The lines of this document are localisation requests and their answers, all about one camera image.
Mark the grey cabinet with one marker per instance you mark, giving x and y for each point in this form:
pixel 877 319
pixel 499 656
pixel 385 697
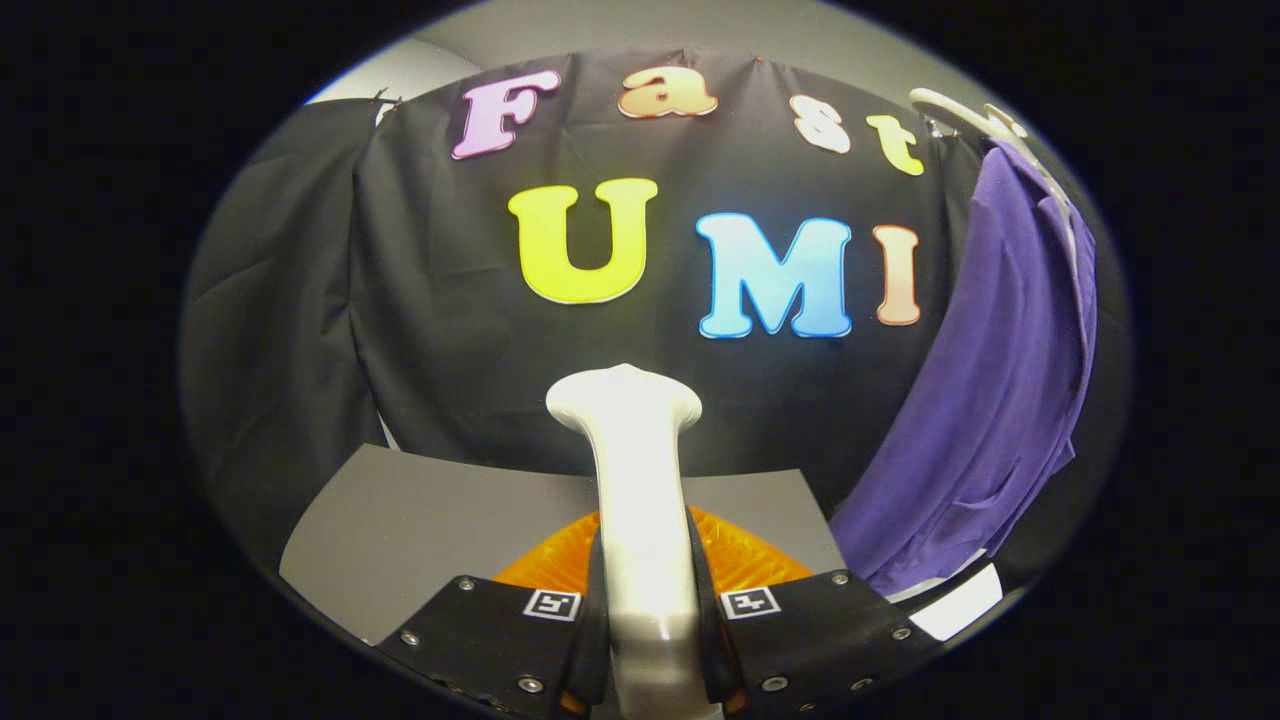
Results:
pixel 420 520

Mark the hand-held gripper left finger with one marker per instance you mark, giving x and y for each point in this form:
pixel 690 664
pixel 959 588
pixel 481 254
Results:
pixel 598 620

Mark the white plastic clothes hanger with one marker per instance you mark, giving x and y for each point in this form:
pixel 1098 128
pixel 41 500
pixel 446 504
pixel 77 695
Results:
pixel 985 118

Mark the white garment steamer head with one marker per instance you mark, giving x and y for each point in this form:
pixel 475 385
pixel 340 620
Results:
pixel 640 500

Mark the white flat sheet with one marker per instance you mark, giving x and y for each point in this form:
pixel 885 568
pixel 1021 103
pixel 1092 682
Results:
pixel 965 605

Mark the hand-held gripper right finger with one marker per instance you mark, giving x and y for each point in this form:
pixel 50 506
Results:
pixel 705 620

